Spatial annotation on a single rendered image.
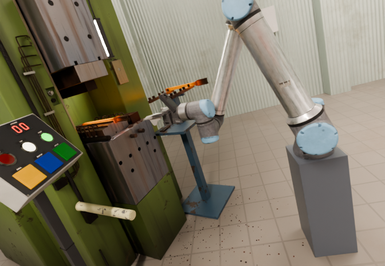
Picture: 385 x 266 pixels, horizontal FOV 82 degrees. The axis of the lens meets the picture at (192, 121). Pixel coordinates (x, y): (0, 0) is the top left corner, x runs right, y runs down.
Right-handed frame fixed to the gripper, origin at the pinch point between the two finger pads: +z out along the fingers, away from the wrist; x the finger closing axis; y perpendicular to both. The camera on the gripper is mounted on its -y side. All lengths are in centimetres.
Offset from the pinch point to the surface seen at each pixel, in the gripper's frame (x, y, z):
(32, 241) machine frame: -53, 58, 89
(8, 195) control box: -69, 1, 6
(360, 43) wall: 351, 37, -134
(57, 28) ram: -12, -56, 30
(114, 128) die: -3.4, 4.6, 30.5
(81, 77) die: -10.7, -29.9, 30.4
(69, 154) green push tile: -43.4, 0.7, 13.1
